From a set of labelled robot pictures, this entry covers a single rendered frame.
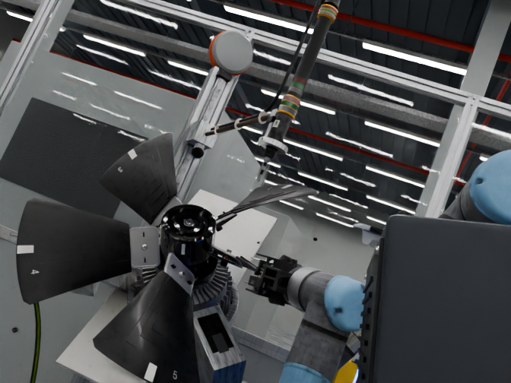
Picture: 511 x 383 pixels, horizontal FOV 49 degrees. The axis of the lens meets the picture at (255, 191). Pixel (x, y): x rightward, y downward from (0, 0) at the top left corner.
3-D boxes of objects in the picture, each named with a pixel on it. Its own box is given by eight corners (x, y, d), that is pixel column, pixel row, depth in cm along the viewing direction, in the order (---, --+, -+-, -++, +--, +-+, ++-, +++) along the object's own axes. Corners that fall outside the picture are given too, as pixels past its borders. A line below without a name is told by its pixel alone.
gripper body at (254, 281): (255, 251, 104) (285, 258, 93) (293, 262, 108) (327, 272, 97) (242, 290, 103) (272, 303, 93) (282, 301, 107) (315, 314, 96)
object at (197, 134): (183, 143, 189) (193, 121, 190) (201, 152, 191) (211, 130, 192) (192, 140, 179) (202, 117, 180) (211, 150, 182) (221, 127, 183)
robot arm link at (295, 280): (341, 276, 93) (328, 324, 92) (327, 272, 97) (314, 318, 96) (305, 264, 90) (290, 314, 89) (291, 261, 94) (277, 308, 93)
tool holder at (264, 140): (249, 142, 131) (265, 106, 132) (274, 156, 133) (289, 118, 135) (265, 140, 122) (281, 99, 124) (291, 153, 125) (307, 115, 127)
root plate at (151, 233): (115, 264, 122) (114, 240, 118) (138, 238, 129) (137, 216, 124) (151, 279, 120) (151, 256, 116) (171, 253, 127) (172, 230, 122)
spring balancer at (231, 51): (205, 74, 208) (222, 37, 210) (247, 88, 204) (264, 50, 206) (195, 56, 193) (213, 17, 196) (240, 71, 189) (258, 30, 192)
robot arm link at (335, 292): (325, 328, 79) (346, 272, 80) (287, 311, 89) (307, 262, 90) (366, 345, 82) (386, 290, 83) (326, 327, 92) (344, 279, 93)
